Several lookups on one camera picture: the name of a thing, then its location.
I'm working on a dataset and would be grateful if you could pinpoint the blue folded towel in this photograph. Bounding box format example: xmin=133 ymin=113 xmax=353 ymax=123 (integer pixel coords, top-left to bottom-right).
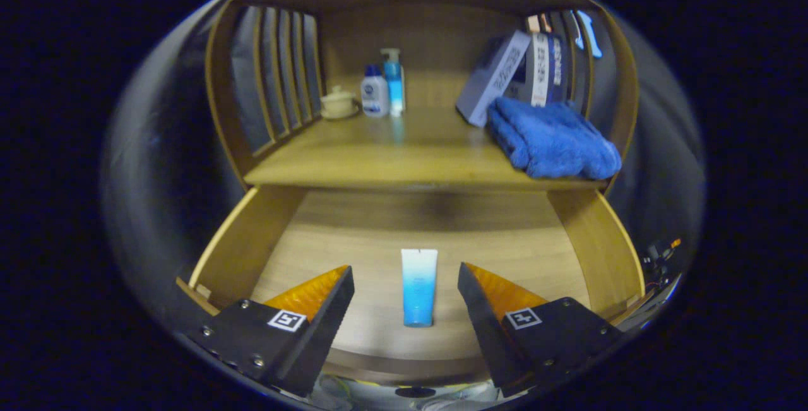
xmin=486 ymin=97 xmax=622 ymax=179

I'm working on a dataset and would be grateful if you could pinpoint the beige lidded teacup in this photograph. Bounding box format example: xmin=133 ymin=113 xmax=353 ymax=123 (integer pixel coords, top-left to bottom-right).
xmin=320 ymin=85 xmax=360 ymax=120

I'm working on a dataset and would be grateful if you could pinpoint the black equipment with orange part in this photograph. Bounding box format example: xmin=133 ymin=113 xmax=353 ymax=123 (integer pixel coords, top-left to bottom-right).
xmin=641 ymin=237 xmax=682 ymax=289

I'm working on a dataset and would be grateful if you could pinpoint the dark blue book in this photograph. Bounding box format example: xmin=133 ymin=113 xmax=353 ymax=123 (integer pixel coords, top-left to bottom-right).
xmin=546 ymin=33 xmax=572 ymax=104

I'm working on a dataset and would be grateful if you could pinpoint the blue pump bottle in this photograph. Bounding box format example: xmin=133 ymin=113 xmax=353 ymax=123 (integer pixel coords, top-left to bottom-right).
xmin=380 ymin=48 xmax=406 ymax=116

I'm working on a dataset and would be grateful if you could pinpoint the grey leaning book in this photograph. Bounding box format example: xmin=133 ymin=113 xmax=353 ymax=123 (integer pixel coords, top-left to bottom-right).
xmin=456 ymin=30 xmax=532 ymax=128

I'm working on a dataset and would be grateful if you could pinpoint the wooden countertop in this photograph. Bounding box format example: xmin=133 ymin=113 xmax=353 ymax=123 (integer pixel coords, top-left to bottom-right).
xmin=243 ymin=76 xmax=610 ymax=191

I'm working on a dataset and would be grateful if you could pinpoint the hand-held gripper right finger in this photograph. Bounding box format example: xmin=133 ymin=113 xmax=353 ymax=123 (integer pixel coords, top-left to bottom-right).
xmin=458 ymin=263 xmax=622 ymax=398

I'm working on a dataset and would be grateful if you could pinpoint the blue white tube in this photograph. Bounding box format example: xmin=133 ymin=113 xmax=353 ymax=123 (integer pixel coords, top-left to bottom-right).
xmin=401 ymin=248 xmax=438 ymax=328

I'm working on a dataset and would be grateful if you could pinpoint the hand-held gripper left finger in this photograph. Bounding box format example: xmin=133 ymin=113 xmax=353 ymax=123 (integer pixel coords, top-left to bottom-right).
xmin=177 ymin=265 xmax=355 ymax=398

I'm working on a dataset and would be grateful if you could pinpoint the white spine book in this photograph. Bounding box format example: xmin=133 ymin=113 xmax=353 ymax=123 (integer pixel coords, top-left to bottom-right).
xmin=505 ymin=32 xmax=556 ymax=107

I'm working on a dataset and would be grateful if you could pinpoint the white bottle with blue cap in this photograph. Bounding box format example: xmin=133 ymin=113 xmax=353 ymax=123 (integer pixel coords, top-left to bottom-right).
xmin=360 ymin=64 xmax=390 ymax=118

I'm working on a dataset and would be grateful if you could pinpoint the black backdrop cloth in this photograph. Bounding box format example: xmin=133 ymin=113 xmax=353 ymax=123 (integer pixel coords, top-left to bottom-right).
xmin=101 ymin=0 xmax=706 ymax=336

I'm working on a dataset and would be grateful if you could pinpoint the wooden drawer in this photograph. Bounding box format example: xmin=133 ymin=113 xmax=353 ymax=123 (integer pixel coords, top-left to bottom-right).
xmin=175 ymin=184 xmax=646 ymax=386

